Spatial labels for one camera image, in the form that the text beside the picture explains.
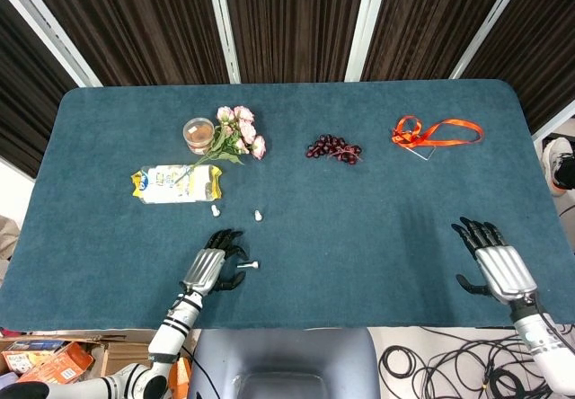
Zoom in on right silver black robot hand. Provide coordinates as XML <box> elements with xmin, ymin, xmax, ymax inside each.
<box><xmin>451</xmin><ymin>217</ymin><xmax>539</xmax><ymax>305</ymax></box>

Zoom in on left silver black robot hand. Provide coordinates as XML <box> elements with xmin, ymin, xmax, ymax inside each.
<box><xmin>179</xmin><ymin>228</ymin><xmax>249</xmax><ymax>297</ymax></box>

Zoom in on grey robot base seat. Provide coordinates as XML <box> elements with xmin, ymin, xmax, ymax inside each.
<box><xmin>187</xmin><ymin>328</ymin><xmax>381</xmax><ymax>399</ymax></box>

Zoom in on yellow white snack package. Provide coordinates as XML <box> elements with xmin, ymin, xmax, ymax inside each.
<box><xmin>130</xmin><ymin>163</ymin><xmax>224</xmax><ymax>205</ymax></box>

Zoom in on blue felt table mat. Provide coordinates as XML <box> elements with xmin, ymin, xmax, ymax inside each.
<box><xmin>0</xmin><ymin>78</ymin><xmax>575</xmax><ymax>332</ymax></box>

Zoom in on brown cardboard box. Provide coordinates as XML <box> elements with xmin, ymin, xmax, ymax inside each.
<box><xmin>0</xmin><ymin>333</ymin><xmax>158</xmax><ymax>386</ymax></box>

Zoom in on white black sneaker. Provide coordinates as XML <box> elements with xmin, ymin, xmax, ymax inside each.
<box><xmin>542</xmin><ymin>137</ymin><xmax>575</xmax><ymax>198</ymax></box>

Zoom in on clear jar with brown contents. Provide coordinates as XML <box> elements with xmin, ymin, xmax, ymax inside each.
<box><xmin>182</xmin><ymin>118</ymin><xmax>217</xmax><ymax>155</ymax></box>

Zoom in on clear plastic card holder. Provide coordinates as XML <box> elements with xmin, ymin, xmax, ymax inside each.
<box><xmin>406</xmin><ymin>145</ymin><xmax>438</xmax><ymax>161</ymax></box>

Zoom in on pink artificial flower bouquet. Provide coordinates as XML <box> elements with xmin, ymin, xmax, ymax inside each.
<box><xmin>174</xmin><ymin>105</ymin><xmax>268</xmax><ymax>183</ymax></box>

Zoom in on orange ribbon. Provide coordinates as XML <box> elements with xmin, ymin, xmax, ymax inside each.
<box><xmin>390</xmin><ymin>116</ymin><xmax>485</xmax><ymax>150</ymax></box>

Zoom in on dark red grape bunch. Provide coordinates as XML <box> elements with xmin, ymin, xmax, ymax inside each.
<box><xmin>305</xmin><ymin>134</ymin><xmax>363</xmax><ymax>165</ymax></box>

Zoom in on orange snack box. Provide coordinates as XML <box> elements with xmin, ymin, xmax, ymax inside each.
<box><xmin>2</xmin><ymin>341</ymin><xmax>95</xmax><ymax>385</ymax></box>

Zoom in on blue flat package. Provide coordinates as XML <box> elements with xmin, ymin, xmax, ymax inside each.
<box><xmin>8</xmin><ymin>339</ymin><xmax>66</xmax><ymax>351</ymax></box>

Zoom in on beige bystander trousers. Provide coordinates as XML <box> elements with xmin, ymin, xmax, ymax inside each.
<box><xmin>0</xmin><ymin>214</ymin><xmax>22</xmax><ymax>263</ymax></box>

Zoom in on dark brown partition panel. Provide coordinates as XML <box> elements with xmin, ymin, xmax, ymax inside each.
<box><xmin>221</xmin><ymin>0</ymin><xmax>368</xmax><ymax>84</ymax></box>
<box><xmin>361</xmin><ymin>0</ymin><xmax>518</xmax><ymax>82</ymax></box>
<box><xmin>0</xmin><ymin>0</ymin><xmax>78</xmax><ymax>179</ymax></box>
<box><xmin>462</xmin><ymin>0</ymin><xmax>575</xmax><ymax>133</ymax></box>
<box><xmin>20</xmin><ymin>0</ymin><xmax>231</xmax><ymax>88</ymax></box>

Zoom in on black cable tangle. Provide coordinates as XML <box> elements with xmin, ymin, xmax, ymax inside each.
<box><xmin>379</xmin><ymin>324</ymin><xmax>575</xmax><ymax>399</ymax></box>

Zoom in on white aluminium partition post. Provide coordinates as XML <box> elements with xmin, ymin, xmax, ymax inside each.
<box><xmin>204</xmin><ymin>0</ymin><xmax>242</xmax><ymax>84</ymax></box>
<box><xmin>344</xmin><ymin>0</ymin><xmax>390</xmax><ymax>83</ymax></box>
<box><xmin>531</xmin><ymin>102</ymin><xmax>575</xmax><ymax>142</ymax></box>
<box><xmin>450</xmin><ymin>0</ymin><xmax>534</xmax><ymax>81</ymax></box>
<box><xmin>0</xmin><ymin>0</ymin><xmax>103</xmax><ymax>88</ymax></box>

